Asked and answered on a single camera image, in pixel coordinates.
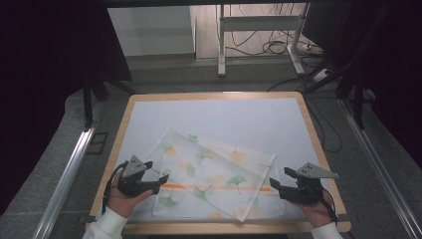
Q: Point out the pale blue table mat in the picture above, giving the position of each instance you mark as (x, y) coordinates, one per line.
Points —
(215, 116)

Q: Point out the white metal stand frame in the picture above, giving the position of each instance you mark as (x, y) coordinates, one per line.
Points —
(258, 23)

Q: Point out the white power strip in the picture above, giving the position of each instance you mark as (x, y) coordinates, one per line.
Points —
(310, 47)
(321, 75)

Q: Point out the dark floor outlet cover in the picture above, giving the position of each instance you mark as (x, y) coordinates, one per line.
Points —
(98, 142)

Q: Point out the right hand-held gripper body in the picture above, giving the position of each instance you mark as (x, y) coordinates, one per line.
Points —
(307, 189)

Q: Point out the dark curtain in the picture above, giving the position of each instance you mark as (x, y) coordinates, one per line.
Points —
(43, 83)
(394, 66)

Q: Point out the white cabinet panel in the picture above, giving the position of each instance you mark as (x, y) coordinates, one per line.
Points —
(149, 30)

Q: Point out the person's left hand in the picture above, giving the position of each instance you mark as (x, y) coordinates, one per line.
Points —
(121, 204)

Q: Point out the black metal stand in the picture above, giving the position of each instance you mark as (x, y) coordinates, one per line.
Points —
(358, 109)
(87, 106)

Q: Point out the aluminium floor rail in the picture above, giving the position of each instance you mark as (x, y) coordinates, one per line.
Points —
(381, 172)
(66, 182)

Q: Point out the white leaf-print cloth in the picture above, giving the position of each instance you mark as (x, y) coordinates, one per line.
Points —
(212, 172)

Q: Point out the person's right hand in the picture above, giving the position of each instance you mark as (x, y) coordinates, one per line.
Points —
(318, 214)

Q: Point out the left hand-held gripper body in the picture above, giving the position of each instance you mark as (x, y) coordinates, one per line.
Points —
(132, 179)

